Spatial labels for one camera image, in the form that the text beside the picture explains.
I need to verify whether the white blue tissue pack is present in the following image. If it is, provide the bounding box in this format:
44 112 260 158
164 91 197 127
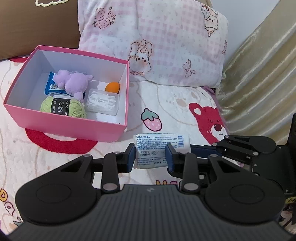
134 133 191 169

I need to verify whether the clear plastic swab box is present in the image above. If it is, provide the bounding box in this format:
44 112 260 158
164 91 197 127
86 89 119 116

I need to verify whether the green yarn ball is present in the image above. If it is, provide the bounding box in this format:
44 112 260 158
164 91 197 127
40 96 86 118

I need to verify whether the orange makeup sponge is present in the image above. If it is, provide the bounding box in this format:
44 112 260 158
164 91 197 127
105 82 120 94

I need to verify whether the purple plush toy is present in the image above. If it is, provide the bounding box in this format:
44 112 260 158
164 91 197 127
53 70 93 103

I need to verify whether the blue snack packet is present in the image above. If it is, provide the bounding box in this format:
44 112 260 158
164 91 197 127
44 72 67 95

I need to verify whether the gold satin curtain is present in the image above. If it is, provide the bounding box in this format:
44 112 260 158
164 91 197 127
216 1 295 145

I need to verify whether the pink cardboard box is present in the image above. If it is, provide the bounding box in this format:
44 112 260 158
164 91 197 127
4 46 129 142

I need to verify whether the pink checked pillow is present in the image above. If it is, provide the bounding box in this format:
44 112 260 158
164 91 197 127
78 1 228 88

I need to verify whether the brown cloud pillow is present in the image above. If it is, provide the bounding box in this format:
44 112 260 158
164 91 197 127
1 1 80 60

